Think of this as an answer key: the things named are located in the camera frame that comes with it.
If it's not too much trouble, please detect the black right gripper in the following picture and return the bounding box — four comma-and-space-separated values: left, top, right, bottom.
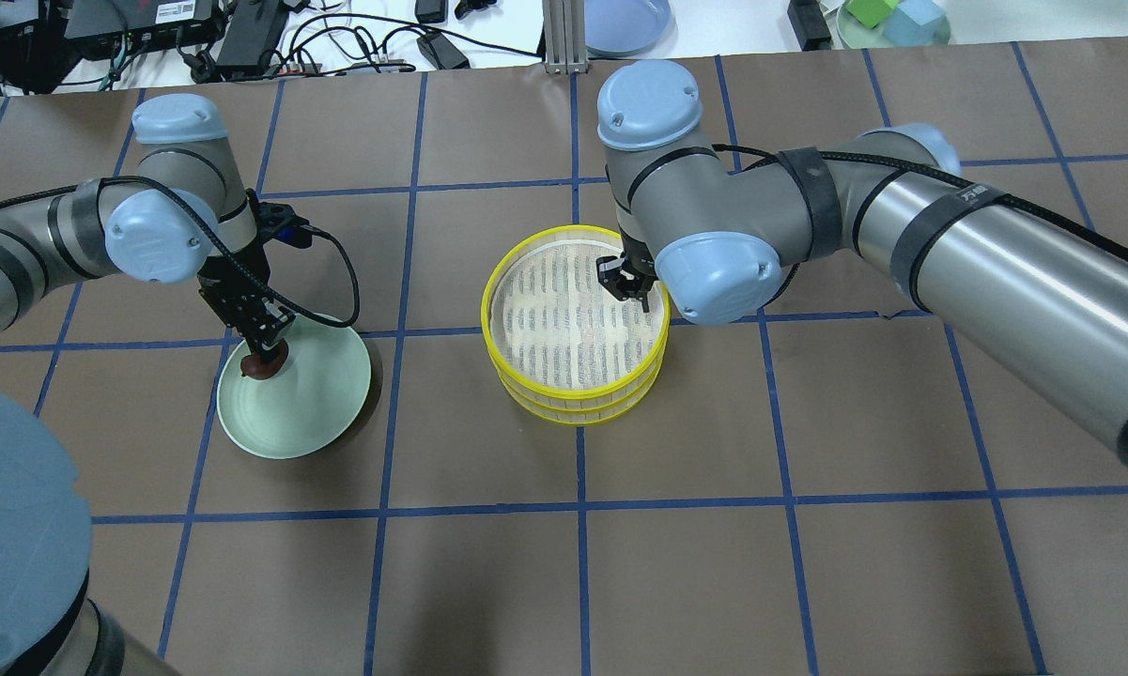
596, 240, 658, 314

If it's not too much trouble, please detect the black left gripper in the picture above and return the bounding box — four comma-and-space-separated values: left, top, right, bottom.
197, 247, 294, 371

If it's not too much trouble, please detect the brown bun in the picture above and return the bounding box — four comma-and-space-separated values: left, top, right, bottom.
239, 339, 290, 381

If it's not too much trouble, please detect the yellow steamer layer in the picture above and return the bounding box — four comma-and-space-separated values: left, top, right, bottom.
497, 355, 666, 425
481, 225, 672, 400

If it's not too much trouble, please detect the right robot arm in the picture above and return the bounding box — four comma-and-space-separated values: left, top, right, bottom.
596, 60, 1128, 468

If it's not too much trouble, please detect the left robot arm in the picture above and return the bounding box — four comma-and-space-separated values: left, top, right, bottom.
0, 93, 311, 380

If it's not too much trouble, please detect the white steamer cloth liner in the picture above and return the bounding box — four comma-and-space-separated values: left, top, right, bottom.
492, 237, 666, 390

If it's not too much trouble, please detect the pale green plate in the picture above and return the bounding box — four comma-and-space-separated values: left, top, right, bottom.
215, 316, 372, 459

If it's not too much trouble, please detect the blue plate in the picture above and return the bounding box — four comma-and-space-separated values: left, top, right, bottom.
582, 1, 672, 58

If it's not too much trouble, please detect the black power adapter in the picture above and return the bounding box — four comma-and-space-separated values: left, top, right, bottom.
416, 33, 472, 71

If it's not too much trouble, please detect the green bowl with blocks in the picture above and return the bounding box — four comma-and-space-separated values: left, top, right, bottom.
834, 1, 951, 50

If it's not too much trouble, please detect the green foam block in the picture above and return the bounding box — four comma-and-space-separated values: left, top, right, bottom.
841, 0, 900, 29

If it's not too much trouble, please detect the blue foam block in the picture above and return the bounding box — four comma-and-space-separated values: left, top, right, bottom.
882, 0, 948, 47

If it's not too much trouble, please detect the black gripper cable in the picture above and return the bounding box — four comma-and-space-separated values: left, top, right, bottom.
103, 177, 362, 330

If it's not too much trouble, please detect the aluminium frame post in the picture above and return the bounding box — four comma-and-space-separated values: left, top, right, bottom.
541, 0, 590, 74

